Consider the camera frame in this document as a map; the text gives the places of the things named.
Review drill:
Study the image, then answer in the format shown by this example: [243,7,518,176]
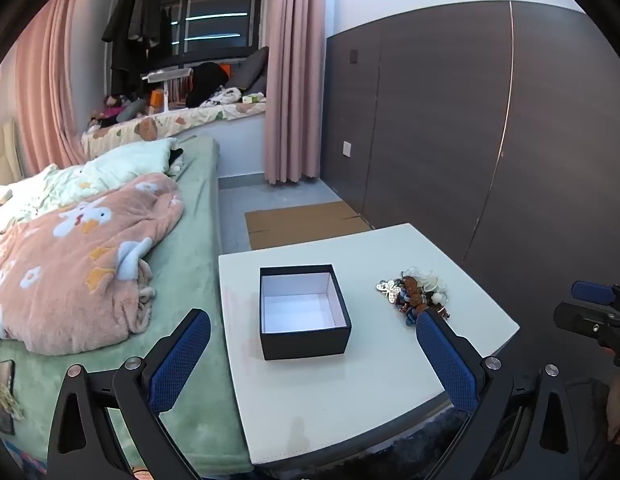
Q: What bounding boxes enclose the floral window seat cushion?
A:
[82,100,267,158]

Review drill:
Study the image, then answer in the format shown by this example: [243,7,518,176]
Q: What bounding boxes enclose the row of books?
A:
[165,72,191,103]

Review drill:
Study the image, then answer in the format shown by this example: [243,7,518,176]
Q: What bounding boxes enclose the black phone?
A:
[0,360,15,433]

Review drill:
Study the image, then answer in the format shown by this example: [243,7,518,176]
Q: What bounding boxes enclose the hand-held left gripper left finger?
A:
[47,308,212,480]

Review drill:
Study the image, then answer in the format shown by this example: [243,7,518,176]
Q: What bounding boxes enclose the black bag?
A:
[186,62,231,108]

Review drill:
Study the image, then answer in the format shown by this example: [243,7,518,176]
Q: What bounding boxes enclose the hanging dark clothes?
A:
[100,0,173,93]

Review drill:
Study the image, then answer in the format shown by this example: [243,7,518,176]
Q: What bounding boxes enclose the white black patterned cloth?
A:
[200,87,243,107]

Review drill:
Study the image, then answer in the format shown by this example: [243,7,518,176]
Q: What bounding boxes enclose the dark framed window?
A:
[110,0,265,68]

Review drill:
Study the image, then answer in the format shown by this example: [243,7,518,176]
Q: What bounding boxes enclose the flat cardboard sheet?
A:
[245,201,375,251]

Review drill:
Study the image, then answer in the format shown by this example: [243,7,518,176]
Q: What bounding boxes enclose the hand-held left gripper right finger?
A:
[415,308,586,480]

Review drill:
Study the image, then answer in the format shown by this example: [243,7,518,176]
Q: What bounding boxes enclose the dark haired doll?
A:
[100,94,125,120]

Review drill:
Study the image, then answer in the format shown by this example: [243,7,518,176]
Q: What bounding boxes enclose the grey bolster pillow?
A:
[116,98,148,122]

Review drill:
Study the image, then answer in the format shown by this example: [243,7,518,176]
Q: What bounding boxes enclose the pink curtain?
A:
[264,0,327,186]
[14,0,90,176]

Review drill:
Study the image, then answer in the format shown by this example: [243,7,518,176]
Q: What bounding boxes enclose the bed with green sheet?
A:
[0,135,253,476]

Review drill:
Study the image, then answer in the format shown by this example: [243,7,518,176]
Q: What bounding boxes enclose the pile of bead bracelets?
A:
[375,265,451,326]

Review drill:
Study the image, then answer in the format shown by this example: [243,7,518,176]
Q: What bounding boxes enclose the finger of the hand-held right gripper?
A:
[553,301,620,367]
[571,281,620,311]

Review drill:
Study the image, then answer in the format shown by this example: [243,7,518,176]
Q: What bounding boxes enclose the black cardboard box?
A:
[259,263,353,362]

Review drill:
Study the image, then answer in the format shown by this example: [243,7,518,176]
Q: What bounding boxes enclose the pink duck print blanket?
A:
[0,172,185,356]

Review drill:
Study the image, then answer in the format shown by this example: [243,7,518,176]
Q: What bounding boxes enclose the beige headboard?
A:
[0,119,25,186]

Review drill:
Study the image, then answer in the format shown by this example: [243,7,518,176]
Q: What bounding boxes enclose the white desk lamp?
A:
[141,67,193,111]

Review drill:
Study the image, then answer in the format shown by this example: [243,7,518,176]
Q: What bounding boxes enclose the light green quilt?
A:
[0,137,178,233]

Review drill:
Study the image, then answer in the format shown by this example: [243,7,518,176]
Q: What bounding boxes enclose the white table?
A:
[218,223,521,466]

